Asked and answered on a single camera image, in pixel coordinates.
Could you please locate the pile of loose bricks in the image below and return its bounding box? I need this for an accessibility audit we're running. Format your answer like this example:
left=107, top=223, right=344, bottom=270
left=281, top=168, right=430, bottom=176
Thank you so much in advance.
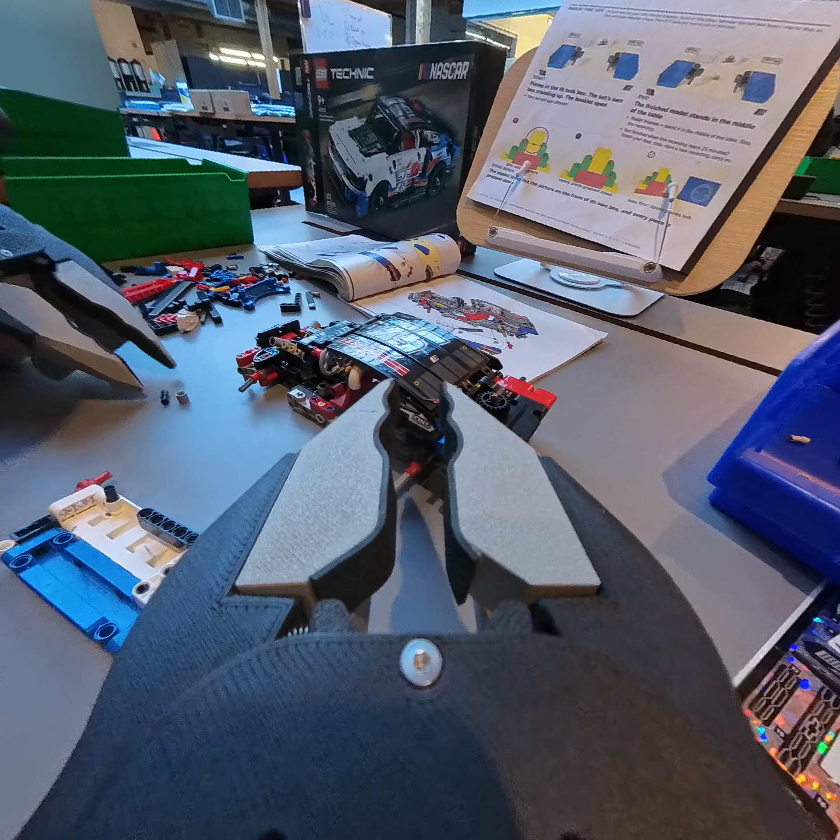
left=120, top=256, right=322, bottom=337

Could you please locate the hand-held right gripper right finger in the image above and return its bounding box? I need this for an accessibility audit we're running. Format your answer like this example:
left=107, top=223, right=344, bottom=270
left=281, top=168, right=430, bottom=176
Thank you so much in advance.
left=443, top=384, right=602, bottom=605

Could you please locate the wooden document stand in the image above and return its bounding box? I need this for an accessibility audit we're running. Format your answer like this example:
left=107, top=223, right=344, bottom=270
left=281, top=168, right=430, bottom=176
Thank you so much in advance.
left=456, top=0, right=840, bottom=298

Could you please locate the white stand ledge bar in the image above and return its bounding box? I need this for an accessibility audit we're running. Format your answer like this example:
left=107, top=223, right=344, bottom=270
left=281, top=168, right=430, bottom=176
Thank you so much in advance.
left=486, top=225, right=665, bottom=284

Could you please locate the whiteboard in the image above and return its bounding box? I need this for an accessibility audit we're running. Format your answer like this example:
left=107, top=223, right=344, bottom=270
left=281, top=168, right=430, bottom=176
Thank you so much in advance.
left=298, top=0, right=395, bottom=55

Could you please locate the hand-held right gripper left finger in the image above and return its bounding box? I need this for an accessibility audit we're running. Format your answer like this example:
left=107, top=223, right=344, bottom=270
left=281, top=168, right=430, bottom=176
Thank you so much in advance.
left=234, top=379, right=399, bottom=611

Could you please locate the blue curved brick frame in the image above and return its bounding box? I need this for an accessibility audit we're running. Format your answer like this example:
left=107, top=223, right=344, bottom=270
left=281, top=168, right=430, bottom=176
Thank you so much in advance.
left=238, top=277, right=291, bottom=311

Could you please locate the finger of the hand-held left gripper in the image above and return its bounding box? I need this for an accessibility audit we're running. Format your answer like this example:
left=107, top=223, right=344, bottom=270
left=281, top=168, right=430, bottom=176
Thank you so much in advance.
left=54, top=259, right=177, bottom=370
left=0, top=281, right=145, bottom=392

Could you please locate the brick set box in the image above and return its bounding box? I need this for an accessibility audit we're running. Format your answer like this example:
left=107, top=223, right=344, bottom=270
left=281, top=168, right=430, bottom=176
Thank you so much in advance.
left=290, top=41, right=508, bottom=242

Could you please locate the printed paper sheet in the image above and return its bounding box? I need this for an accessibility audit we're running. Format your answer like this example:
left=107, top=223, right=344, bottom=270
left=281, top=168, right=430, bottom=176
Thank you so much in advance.
left=467, top=0, right=840, bottom=274

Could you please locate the wood-edged table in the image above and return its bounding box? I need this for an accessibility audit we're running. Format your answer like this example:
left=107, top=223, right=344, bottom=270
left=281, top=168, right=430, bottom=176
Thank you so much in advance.
left=126, top=135, right=304, bottom=191

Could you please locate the green plastic bin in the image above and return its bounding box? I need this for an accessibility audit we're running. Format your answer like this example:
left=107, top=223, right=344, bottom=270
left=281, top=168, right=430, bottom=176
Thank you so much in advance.
left=0, top=87, right=255, bottom=265

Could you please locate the blue plastic bin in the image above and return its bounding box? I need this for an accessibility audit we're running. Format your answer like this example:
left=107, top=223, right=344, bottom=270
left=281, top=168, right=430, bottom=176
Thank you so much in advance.
left=707, top=320, right=840, bottom=583

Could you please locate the background storage shelving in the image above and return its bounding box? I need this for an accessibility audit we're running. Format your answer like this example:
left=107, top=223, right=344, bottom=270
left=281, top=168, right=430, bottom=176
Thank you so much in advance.
left=92, top=0, right=299, bottom=127

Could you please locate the brick race car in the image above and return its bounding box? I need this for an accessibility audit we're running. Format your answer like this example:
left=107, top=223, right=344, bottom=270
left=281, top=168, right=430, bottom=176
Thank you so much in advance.
left=236, top=313, right=557, bottom=488

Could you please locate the holographic sticker sheet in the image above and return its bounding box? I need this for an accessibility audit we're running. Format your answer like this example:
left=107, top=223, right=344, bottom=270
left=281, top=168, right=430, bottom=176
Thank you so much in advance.
left=737, top=583, right=840, bottom=829

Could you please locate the building instruction booklet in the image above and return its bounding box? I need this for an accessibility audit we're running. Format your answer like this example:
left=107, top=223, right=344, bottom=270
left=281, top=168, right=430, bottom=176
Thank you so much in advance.
left=258, top=233, right=609, bottom=386

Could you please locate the white flat stand base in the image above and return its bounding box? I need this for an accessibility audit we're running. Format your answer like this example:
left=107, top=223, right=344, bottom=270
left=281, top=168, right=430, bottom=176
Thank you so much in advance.
left=492, top=257, right=666, bottom=319

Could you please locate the blue white brick assembly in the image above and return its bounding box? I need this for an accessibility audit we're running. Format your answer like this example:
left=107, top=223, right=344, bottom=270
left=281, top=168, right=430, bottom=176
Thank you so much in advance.
left=0, top=470, right=200, bottom=653

